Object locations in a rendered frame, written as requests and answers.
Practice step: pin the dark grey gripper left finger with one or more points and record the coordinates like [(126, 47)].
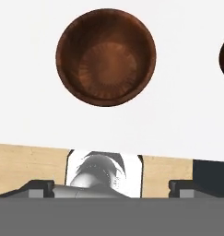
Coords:
[(39, 187)]

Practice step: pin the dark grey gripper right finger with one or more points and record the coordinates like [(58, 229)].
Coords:
[(184, 187)]

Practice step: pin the dark cabinet front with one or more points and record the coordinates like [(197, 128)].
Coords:
[(212, 173)]

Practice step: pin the large brown wooden bowl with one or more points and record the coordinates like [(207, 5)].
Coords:
[(106, 58)]

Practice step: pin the white and grey round thing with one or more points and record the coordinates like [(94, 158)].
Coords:
[(101, 175)]

